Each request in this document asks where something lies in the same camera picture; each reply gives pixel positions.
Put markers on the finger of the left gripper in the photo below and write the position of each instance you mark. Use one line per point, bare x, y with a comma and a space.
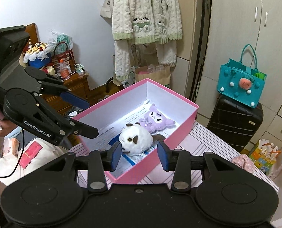
83, 129
75, 100

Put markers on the blue flower basket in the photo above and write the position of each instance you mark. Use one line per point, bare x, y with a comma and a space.
38, 55

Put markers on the white canvas tote bag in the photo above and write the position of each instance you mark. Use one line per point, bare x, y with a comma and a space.
107, 9

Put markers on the black suitcase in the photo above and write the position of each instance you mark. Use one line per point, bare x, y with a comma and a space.
235, 123

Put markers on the white brown plush dog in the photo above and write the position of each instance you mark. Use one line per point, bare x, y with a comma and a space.
135, 139

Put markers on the colourful gift bag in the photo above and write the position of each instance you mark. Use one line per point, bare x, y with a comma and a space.
265, 155

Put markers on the purple plush toy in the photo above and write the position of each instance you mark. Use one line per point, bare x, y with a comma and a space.
154, 120

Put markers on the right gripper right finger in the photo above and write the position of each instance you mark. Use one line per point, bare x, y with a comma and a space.
179, 162

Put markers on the teal felt tote bag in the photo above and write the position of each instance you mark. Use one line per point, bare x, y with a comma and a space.
240, 82

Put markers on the striped white tablecloth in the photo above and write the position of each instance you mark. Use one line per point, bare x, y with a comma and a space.
197, 142

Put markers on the pink floral scrunchie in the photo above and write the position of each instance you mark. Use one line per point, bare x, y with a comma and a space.
244, 162

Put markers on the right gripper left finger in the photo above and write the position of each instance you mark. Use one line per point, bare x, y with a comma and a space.
98, 163

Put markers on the orange drink bottle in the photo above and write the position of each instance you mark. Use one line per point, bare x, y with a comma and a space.
64, 70

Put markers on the cream knitted cardigan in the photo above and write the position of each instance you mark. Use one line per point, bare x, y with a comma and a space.
145, 22

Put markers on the woven red handbag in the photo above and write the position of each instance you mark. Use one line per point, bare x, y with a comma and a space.
67, 57

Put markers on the cream wardrobe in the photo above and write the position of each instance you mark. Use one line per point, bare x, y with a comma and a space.
249, 31

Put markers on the brown paper bag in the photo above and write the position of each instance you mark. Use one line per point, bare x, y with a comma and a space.
160, 74

